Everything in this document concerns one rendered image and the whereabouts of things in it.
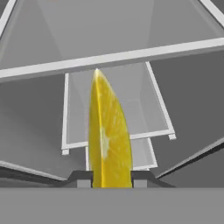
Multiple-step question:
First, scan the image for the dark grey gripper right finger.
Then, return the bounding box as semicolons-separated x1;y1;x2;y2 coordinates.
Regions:
130;170;177;189

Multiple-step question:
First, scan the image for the yellow lemon wedge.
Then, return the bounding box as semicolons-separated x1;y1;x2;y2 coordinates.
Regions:
87;67;134;189

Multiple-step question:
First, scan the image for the grey fridge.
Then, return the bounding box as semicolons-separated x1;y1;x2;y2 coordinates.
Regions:
0;0;224;189

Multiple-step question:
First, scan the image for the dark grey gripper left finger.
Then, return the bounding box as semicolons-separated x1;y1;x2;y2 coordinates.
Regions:
53;170;95;189

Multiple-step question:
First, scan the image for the medium glass fridge shelf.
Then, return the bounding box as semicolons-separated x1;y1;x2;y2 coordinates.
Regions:
60;60;178;156

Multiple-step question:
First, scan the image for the large glass fridge shelf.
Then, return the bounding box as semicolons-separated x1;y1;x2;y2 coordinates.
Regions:
0;0;224;84

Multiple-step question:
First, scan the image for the small glass fridge shelf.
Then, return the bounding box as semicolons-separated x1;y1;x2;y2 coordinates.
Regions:
84;136;159;172

